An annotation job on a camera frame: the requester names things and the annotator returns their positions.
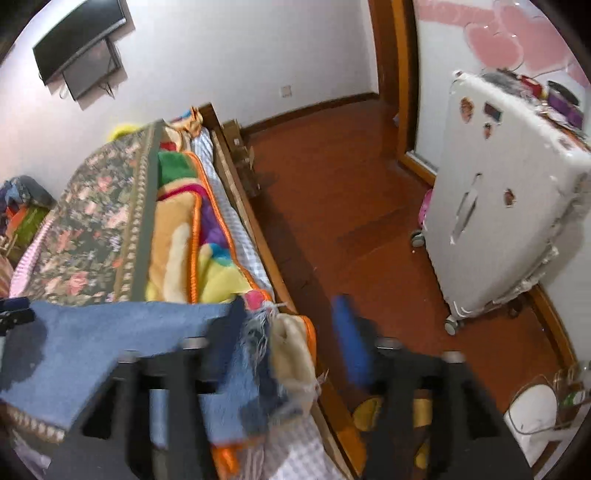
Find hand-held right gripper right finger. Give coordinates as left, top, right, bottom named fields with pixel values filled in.
left=331, top=294, right=532, bottom=480

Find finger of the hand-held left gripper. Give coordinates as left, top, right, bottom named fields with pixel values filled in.
left=0, top=298, right=36, bottom=334

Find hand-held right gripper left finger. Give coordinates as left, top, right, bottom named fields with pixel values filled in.
left=46, top=299, right=259, bottom=480

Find blue denim pants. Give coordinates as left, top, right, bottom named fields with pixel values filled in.
left=0, top=298, right=301, bottom=450

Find pink striped cloth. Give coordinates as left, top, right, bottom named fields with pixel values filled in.
left=9, top=217, right=54, bottom=298

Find yellow slipper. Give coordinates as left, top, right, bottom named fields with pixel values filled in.
left=413, top=398, right=432, bottom=469
left=353, top=397, right=384, bottom=432

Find checked bed sheet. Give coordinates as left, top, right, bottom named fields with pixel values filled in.
left=191, top=127, right=352, bottom=480

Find green fabric storage box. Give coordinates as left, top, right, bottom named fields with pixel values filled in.
left=9, top=205, right=51, bottom=259

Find colourful fleece blanket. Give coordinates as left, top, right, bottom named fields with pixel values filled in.
left=145, top=107, right=321, bottom=480

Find dark floral blanket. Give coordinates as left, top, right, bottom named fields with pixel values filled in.
left=0, top=119, right=168, bottom=446

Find pink toy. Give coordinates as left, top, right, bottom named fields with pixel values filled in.
left=418, top=188, right=435, bottom=232

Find white suitcase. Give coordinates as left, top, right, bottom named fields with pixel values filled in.
left=411, top=70, right=591, bottom=335

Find white round appliance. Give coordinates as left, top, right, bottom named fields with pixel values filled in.
left=503, top=383, right=561, bottom=467

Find cardboard box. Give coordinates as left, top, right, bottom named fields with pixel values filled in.
left=222, top=119, right=245, bottom=155

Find yellow foam tube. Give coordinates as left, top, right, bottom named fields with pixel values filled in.
left=108, top=122, right=139, bottom=143

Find purple box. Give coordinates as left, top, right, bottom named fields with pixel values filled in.
left=547, top=90, right=585, bottom=127

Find wooden bed frame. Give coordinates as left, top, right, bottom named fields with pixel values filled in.
left=198, top=102, right=365, bottom=480

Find small black wall monitor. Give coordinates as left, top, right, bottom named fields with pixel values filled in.
left=62, top=38, right=123, bottom=101

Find black wall television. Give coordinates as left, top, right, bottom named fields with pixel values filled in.
left=32, top=0, right=127, bottom=87

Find pink heart wall decoration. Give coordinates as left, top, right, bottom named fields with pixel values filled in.
left=416, top=0, right=591, bottom=88

